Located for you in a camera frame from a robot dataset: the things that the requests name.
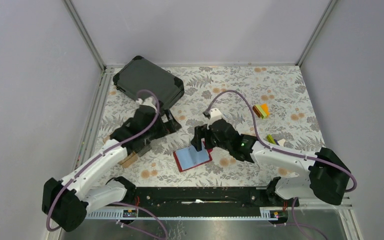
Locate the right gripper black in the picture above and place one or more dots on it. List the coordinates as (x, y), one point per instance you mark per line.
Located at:
(202, 132)

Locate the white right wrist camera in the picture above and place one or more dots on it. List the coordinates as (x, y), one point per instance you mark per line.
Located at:
(214, 114)

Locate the clear acrylic card organizer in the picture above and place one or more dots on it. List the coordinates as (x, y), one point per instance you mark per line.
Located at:
(142, 144)

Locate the dark grey hard case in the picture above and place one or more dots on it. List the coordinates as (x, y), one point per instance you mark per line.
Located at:
(142, 74)

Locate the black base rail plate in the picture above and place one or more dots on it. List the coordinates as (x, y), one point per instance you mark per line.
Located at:
(207, 202)

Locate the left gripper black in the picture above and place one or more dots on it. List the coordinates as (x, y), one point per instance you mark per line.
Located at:
(171, 126)

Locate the wooden block base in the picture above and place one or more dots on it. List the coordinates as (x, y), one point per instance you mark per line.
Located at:
(129, 160)

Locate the orange green sticky note block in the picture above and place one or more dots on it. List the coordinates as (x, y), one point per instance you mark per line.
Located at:
(262, 110)

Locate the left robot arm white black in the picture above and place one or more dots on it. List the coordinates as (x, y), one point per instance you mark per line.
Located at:
(67, 201)

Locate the red leather card holder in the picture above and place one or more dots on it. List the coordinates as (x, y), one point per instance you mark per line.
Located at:
(188, 157)

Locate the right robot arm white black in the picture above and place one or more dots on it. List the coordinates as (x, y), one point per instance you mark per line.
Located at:
(321, 174)

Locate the floral patterned table mat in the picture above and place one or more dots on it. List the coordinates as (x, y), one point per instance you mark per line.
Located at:
(233, 90)

